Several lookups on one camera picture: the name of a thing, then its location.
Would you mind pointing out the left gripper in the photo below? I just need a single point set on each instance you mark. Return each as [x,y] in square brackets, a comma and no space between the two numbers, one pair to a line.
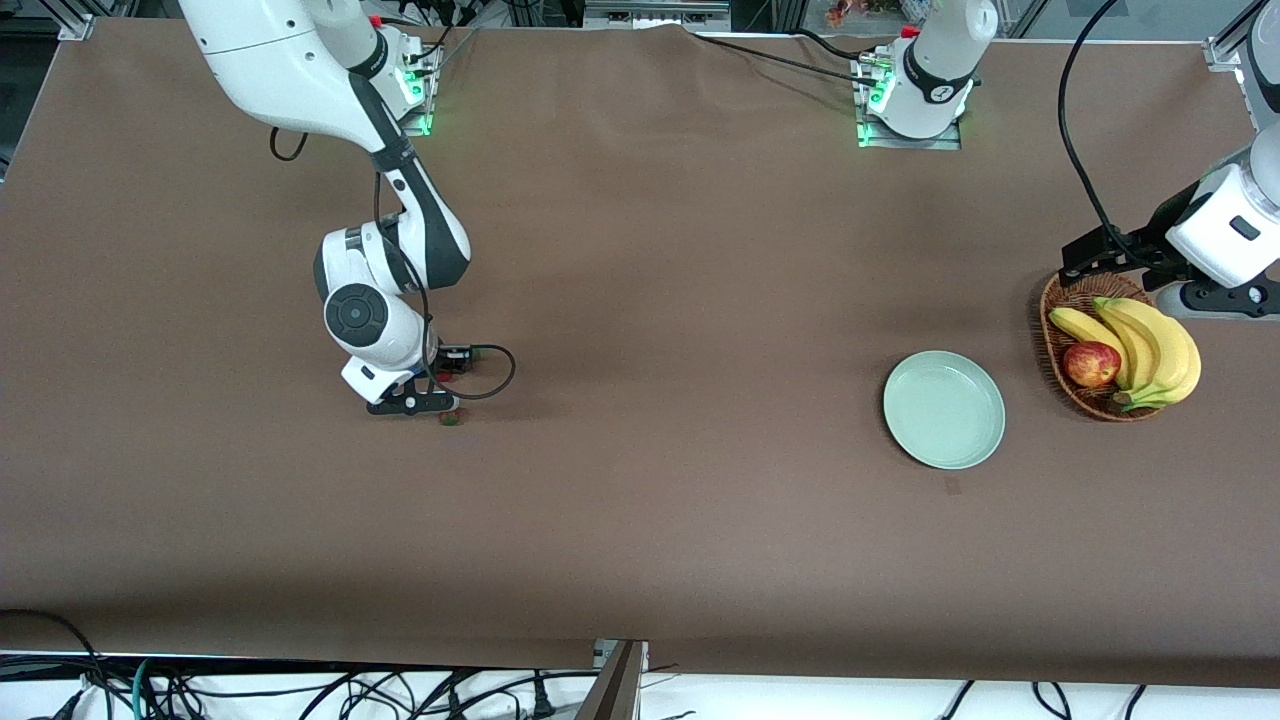
[1146,245]

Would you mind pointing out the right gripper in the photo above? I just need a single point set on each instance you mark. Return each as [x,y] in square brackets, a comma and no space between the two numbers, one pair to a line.
[453,358]

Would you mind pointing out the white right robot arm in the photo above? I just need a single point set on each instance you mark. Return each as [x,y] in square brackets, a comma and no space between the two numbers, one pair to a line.
[300,60]

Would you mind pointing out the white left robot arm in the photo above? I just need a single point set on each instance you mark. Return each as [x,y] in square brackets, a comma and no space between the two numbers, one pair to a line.
[935,80]

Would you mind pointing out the pale green round plate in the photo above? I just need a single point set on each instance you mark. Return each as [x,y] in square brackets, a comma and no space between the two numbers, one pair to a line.
[943,410]

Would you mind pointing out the yellow banana bunch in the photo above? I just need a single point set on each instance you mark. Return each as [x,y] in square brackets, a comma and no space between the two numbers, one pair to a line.
[1160,350]

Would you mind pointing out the red apple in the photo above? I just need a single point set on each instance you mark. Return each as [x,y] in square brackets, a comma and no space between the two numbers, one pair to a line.
[1090,365]

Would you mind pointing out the brown wicker basket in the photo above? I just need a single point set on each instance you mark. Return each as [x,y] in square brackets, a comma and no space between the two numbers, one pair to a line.
[1052,360]

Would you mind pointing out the brown table cover sheet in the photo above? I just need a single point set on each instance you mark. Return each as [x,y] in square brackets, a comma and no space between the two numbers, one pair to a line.
[650,550]

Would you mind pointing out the aluminium frame profile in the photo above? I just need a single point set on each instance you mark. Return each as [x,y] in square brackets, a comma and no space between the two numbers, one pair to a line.
[1225,50]
[75,25]

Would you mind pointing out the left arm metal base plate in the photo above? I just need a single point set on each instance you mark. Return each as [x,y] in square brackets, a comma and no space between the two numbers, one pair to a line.
[945,142]

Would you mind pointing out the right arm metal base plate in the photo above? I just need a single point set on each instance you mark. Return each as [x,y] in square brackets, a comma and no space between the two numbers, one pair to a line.
[420,90]

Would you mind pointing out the small metal bracket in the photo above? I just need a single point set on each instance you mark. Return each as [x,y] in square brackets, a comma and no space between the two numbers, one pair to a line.
[600,652]

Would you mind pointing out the brown wooden post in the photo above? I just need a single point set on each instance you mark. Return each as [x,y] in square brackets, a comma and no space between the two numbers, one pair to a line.
[615,690]

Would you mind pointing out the grey metal rail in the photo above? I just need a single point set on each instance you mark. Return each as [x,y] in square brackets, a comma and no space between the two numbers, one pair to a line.
[650,15]

